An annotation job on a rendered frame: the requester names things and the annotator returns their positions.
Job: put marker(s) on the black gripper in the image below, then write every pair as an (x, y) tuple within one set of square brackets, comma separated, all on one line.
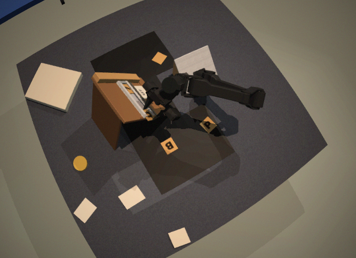
[(172, 113)]

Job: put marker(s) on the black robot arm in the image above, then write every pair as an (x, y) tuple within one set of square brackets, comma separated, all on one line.
[(206, 83)]

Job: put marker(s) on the grey paper ticket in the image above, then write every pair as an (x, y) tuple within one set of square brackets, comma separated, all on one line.
[(141, 91)]

